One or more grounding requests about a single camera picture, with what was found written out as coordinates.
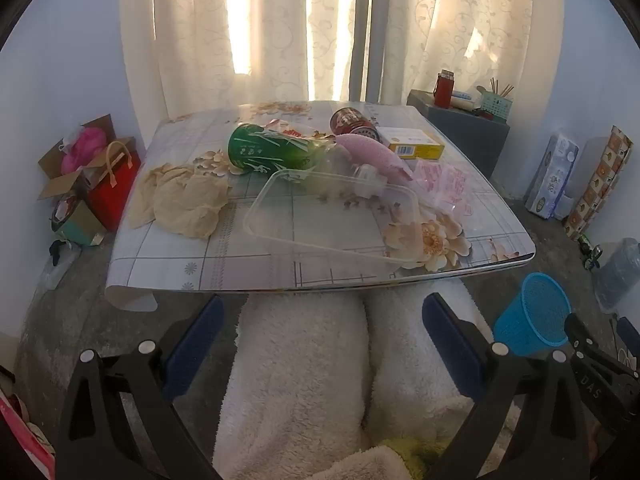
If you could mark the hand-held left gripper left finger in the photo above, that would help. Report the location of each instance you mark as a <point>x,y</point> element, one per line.
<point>195,345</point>

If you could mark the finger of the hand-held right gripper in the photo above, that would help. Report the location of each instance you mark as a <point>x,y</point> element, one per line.
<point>580,340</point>
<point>629,335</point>

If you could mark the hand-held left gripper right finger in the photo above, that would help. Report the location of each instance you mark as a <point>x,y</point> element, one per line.
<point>450,340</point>

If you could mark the blue mesh waste basket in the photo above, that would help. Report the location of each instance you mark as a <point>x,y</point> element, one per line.
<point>530,315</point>

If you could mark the beige cloth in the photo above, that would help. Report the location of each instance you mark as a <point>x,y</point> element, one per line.
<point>185,205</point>

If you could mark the clear plastic food container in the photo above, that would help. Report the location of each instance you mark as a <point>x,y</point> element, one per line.
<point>280,220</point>

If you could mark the clear bag with red print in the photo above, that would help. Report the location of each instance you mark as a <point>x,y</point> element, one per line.
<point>445,185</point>

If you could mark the small clear plastic cup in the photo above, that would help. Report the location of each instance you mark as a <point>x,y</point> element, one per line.
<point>370,180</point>

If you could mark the yellow cardboard box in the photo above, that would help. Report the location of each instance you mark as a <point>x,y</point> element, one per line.
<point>410,142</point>

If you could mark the pink mesh scouring sponge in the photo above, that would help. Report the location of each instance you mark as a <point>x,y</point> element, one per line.
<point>370,152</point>

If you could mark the green drink can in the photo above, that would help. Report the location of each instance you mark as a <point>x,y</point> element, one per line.
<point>265,152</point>

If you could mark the red drink can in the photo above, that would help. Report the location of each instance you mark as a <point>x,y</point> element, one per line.
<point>350,122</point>

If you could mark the large clear water jug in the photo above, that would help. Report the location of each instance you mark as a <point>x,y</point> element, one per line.
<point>620,275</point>

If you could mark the yellow green cloth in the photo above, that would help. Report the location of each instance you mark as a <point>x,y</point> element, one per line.
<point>415,452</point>

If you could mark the white plastic bag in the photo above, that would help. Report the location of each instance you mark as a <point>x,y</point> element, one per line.
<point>565,205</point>

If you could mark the checkered patterned mat roll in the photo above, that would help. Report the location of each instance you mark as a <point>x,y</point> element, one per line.
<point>602,180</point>

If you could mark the dark cloth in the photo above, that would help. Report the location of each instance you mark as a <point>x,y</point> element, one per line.
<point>62,252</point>

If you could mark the pack of tissue rolls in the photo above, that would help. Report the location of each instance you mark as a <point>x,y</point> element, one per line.
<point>552,175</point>

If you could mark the teal box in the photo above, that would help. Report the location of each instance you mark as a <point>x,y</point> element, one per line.
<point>80,222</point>

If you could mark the red gift bag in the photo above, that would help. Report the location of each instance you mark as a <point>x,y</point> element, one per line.
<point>117,190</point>

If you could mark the pink red board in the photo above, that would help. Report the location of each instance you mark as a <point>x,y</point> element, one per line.
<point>25,435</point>

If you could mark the grey cabinet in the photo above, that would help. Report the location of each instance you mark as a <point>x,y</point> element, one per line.
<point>475,140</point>

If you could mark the pink plush item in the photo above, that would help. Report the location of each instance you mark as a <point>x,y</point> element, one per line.
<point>85,147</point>

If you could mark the brown cardboard box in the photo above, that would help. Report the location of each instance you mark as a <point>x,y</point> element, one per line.
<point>55,165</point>

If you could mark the green utensil holder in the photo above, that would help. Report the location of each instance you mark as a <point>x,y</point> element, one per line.
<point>497,107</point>

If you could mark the blue white packet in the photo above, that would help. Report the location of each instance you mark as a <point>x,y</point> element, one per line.
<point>464,95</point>

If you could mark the red thermos bottle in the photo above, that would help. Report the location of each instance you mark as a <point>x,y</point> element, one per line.
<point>443,90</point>

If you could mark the wooden chopsticks bundle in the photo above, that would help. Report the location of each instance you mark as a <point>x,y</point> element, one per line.
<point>500,87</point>

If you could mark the cream patterned curtain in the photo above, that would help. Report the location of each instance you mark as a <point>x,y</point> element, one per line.
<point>200,35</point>
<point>450,20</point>

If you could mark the grey window frame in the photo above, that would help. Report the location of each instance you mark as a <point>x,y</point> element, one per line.
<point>362,30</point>

